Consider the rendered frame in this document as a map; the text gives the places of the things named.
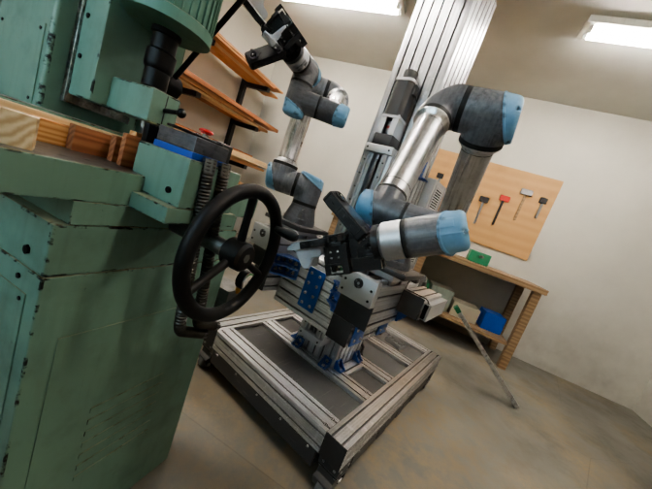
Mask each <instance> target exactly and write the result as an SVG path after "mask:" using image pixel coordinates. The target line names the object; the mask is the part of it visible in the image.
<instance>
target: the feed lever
mask: <svg viewBox="0 0 652 489"><path fill-rule="evenodd" d="M244 1H245V0H237V1H236V2H235V3H234V4H233V6H232V7H231V8H230V9H229V10H228V11H227V13H226V14H225V15H224V16H223V17H222V18H221V20H220V21H219V22H218V23H217V25H216V28H215V31H214V35H213V36H215V35H216V34H217V33H218V32H219V30H220V29H221V28H222V27H223V26H224V25H225V24H226V22H227V21H228V20H229V19H230V18H231V17H232V15H233V14H234V13H235V12H236V11H237V10H238V8H239V7H240V6H241V5H242V4H243V3H244ZM199 54H200V53H199V52H195V51H193V52H192V53H191V54H190V55H189V56H188V58H187V59H186V60H185V61H184V62H183V63H182V65H181V66H180V67H179V68H178V69H177V71H176V72H175V73H174V74H173V76H172V77H170V81H169V85H168V89H167V93H166V94H168V95H170V96H172V97H174V98H176V99H178V98H179V97H180V96H181V94H182V82H181V80H180V79H179V77H180V76H181V75H182V74H183V72H184V71H185V70H186V69H187V68H188V67H189V65H190V64H191V63H192V62H193V61H194V60H195V58H196V57H197V56H198V55H199Z"/></svg>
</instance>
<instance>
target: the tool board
mask: <svg viewBox="0 0 652 489"><path fill-rule="evenodd" d="M458 155H459V153H455V152H452V151H448V150H444V149H439V151H438V154H437V156H436V159H435V161H434V164H433V166H432V169H431V171H430V174H429V176H428V178H432V179H437V180H438V181H439V182H440V183H441V184H442V185H443V186H444V187H445V188H446V187H447V185H448V183H449V180H450V177H451V174H452V172H453V169H454V166H455V163H456V161H457V158H458ZM563 183H564V182H563V181H561V180H557V179H551V178H548V177H544V176H540V175H536V174H533V173H529V172H525V171H521V170H518V169H514V168H510V167H507V166H503V165H500V164H496V163H492V162H489V165H488V167H487V169H486V171H485V174H484V176H483V178H482V180H481V182H480V185H479V187H478V189H477V190H476V193H475V195H474V197H473V201H472V203H471V205H470V207H469V210H468V212H467V214H466V217H467V222H468V228H469V235H470V241H471V242H474V243H477V244H480V245H484V246H487V247H490V248H493V249H496V250H498V251H501V252H503V253H506V254H509V255H512V256H515V257H518V258H520V259H523V260H526V261H527V260H528V258H529V255H530V253H531V251H532V249H533V247H534V245H535V243H536V241H537V238H538V235H539V233H540V231H541V229H542V227H543V225H544V222H545V220H546V218H547V216H548V215H549V213H550V211H551V209H552V206H553V204H554V202H555V200H556V198H557V196H558V194H559V192H560V190H561V187H562V185H563Z"/></svg>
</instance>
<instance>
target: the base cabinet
mask: <svg viewBox="0 0 652 489"><path fill-rule="evenodd" d="M173 265H174V264H173ZM173 265H163V266H153V267H143V268H134V269H124V270H115V271H106V272H96V273H86V274H76V275H67V276H57V277H41V276H39V275H38V274H37V273H35V272H34V271H32V270H31V269H30V268H28V267H27V266H25V265H24V264H23V263H21V262H20V261H19V260H17V259H16V258H14V256H13V255H11V254H10V253H8V252H7V251H6V250H4V249H3V248H1V247H0V489H129V488H131V487H132V486H133V485H134V484H136V483H137V482H138V481H139V480H141V479H142V478H143V477H144V476H146V475H147V474H148V473H149V472H151V471H152V470H153V469H154V468H156V467H157V466H158V465H159V464H161V463H162V462H163V461H164V460H166V459H167V457H168V454H169V451H170V448H171V445H172V441H173V438H174V435H175V432H176V428H177V426H178V423H179V417H180V414H181V411H182V407H183V404H184V401H185V398H186V394H187V391H188V388H189V385H190V381H191V378H192V376H193V373H194V369H195V366H196V363H197V360H198V356H199V353H200V350H201V347H202V343H203V340H204V339H193V338H181V337H179V336H177V335H176V334H175V332H174V321H175V319H174V318H175V315H176V309H177V303H176V301H175V298H174V294H173V287H172V271H173Z"/></svg>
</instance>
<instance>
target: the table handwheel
mask: <svg viewBox="0 0 652 489"><path fill-rule="evenodd" d="M245 199H248V201H247V205H246V208H245V212H244V218H243V221H242V225H241V228H240V231H239V234H238V237H237V238H236V237H232V238H229V239H228V240H226V239H224V238H222V237H220V236H214V237H208V234H207V232H208V230H209V229H210V228H211V226H212V225H213V223H214V222H215V221H216V220H217V219H218V218H219V217H220V216H221V215H222V214H223V213H224V212H225V211H226V210H227V209H228V208H230V207H231V206H233V205H234V204H236V203H238V202H240V201H241V200H245ZM257 200H259V201H261V202H262V203H263V204H264V205H265V206H266V208H267V210H268V213H269V217H270V237H269V241H268V245H267V248H266V251H265V254H264V256H263V259H262V261H261V263H260V265H259V267H258V269H257V268H256V267H255V266H254V265H253V264H252V261H253V259H254V254H255V252H254V247H253V245H252V244H249V243H247V242H246V241H245V240H246V236H247V233H248V229H249V225H250V221H251V219H252V216H253V212H254V209H255V206H256V203H257ZM276 226H280V227H282V216H281V210H280V207H279V204H278V201H277V199H276V197H275V196H274V194H273V193H272V192H271V191H270V190H269V189H267V188H266V187H264V186H261V185H259V184H255V183H243V184H238V185H235V186H232V187H230V188H228V189H226V190H224V191H222V192H220V193H219V194H217V195H216V196H215V197H213V198H212V199H211V200H210V201H209V202H207V203H206V204H205V205H204V206H203V207H202V209H201V210H200V211H199V212H198V213H197V215H196V216H195V217H194V219H193V220H192V221H191V223H190V224H189V225H184V224H169V230H170V231H171V232H173V233H175V234H177V235H179V236H181V237H182V239H181V241H180V243H179V247H178V250H177V253H176V257H175V261H174V265H173V271H172V287H173V294H174V298H175V301H176V303H177V305H178V307H179V309H180V310H181V311H182V312H183V313H184V314H185V315H186V316H187V317H189V318H191V319H193V320H196V321H200V322H212V321H216V320H219V319H222V318H224V317H226V316H228V315H230V314H232V313H233V312H235V311H236V310H238V309H239V308H241V307H242V306H243V305H244V304H245V303H246V302H247V301H248V300H249V299H250V298H251V297H252V296H253V295H254V293H255V292H256V291H257V290H258V288H259V287H260V286H261V284H262V283H263V281H264V280H265V278H266V276H267V275H268V273H269V271H270V270H271V268H272V266H273V264H274V261H275V259H276V256H277V251H278V248H279V244H280V239H281V236H280V235H278V234H277V233H275V232H274V229H275V227H276ZM200 244H201V245H200ZM199 246H201V247H204V248H206V249H208V250H209V251H211V252H213V253H215V254H217V255H218V258H219V261H220V262H218V263H217V264H216V265H215V266H213V267H212V268H211V269H210V270H208V271H207V272H206V273H205V274H203V275H202V276H200V277H199V278H197V279H196V280H195V281H193V282H192V283H191V271H192V266H193V262H194V259H195V256H196V253H197V250H198V248H199ZM228 267H229V268H231V269H233V270H235V271H237V272H241V271H243V270H245V269H249V270H250V271H251V272H252V273H253V277H252V278H251V280H250V281H249V282H248V284H247V285H246V286H245V287H244V288H243V289H242V290H241V291H240V292H239V293H238V294H237V295H236V296H235V297H233V298H232V299H231V300H229V301H228V302H226V303H224V304H222V305H220V306H217V307H213V308H205V307H202V306H200V305H199V304H198V303H197V302H196V301H195V299H194V297H193V294H194V293H195V292H196V291H198V290H199V289H200V288H201V287H202V286H204V285H205V284H206V283H207V282H209V281H210V280H211V279H212V278H214V277H215V276H217V275H218V274H219V273H221V272H222V271H224V270H225V269H226V268H228Z"/></svg>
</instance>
